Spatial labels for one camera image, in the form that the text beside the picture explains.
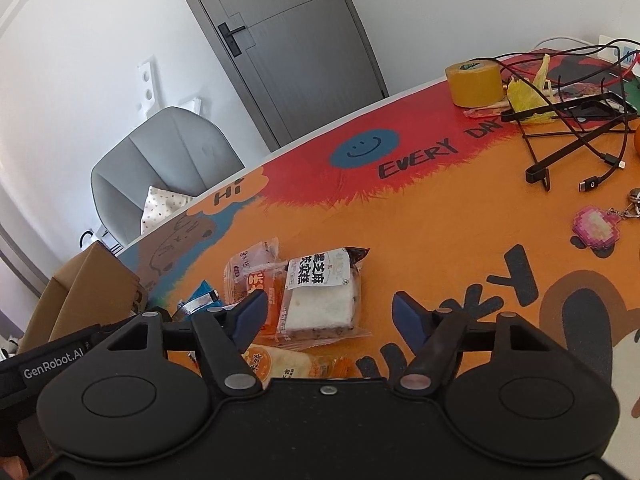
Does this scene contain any pink pixel keychain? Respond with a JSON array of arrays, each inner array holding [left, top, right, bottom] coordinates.
[[572, 205, 623, 251]]

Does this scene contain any white patterned pillow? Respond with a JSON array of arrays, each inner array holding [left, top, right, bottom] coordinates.
[[140, 185, 195, 236]]

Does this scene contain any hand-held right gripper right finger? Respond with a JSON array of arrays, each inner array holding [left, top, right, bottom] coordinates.
[[391, 291, 560, 397]]

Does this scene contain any grey door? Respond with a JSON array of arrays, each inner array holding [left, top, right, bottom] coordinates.
[[167, 0, 390, 151]]

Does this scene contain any black cable silver plug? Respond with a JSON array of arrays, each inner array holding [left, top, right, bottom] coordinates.
[[520, 75, 628, 171]]

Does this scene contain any orange snack packet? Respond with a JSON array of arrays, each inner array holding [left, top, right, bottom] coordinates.
[[223, 241, 288, 336]]

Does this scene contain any yellow plastic bag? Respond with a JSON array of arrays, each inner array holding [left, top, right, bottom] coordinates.
[[506, 54, 556, 125]]

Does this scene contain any black door handle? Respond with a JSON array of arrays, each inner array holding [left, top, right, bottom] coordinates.
[[218, 23, 257, 57]]

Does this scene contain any cardboard box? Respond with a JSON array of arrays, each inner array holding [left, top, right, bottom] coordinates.
[[20, 240, 151, 356]]

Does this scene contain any grey chair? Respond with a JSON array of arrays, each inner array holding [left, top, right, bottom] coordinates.
[[90, 106, 246, 248]]

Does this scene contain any black wire stand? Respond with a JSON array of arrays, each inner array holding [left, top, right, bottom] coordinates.
[[500, 72, 640, 192]]

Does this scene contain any orange and white cracker packet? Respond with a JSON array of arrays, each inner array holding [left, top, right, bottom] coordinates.
[[240, 342, 358, 381]]

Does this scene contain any blue and silver snack packet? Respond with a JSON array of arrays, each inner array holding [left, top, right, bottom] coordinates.
[[176, 280, 223, 318]]

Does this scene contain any yellow tape roll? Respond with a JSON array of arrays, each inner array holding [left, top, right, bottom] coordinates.
[[445, 59, 505, 108]]

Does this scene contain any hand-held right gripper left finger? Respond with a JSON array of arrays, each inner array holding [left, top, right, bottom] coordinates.
[[106, 288, 269, 400]]

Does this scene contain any white cake packet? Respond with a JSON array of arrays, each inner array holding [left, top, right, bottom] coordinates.
[[276, 246, 372, 343]]

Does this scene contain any white foam board with holes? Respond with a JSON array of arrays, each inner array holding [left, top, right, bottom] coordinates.
[[136, 61, 162, 111]]

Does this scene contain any black wire rack with cables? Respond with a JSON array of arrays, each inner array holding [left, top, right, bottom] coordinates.
[[492, 42, 640, 193]]

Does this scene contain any white power strip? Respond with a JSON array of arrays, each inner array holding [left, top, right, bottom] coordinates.
[[597, 34, 640, 63]]

